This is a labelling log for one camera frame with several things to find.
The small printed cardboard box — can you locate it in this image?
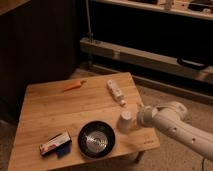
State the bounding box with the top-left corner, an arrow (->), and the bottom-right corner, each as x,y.
39,131 -> 71,156

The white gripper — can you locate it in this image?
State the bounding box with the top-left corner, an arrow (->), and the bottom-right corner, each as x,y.
136,106 -> 158,127

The orange carrot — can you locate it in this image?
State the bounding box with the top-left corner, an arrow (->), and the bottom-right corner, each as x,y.
62,80 -> 86,92

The metal pole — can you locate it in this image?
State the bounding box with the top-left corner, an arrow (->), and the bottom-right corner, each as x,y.
86,0 -> 93,42

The white plastic bottle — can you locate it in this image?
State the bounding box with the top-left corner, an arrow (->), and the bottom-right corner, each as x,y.
107,79 -> 126,106

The wooden table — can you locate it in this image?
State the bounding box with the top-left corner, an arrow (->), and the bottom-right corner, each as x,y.
7,71 -> 161,171

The blue sponge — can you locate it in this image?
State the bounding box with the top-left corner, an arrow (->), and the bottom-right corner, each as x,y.
56,144 -> 71,158

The black handle on shelf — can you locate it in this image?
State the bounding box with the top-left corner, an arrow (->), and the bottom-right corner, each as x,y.
177,58 -> 208,70

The wooden shelf rail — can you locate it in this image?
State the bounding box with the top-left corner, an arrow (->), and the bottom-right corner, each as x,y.
80,37 -> 213,84

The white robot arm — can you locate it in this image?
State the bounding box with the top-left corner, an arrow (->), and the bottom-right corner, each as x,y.
136,101 -> 213,162

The black round pan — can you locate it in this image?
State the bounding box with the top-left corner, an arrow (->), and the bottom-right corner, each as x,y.
78,121 -> 115,158

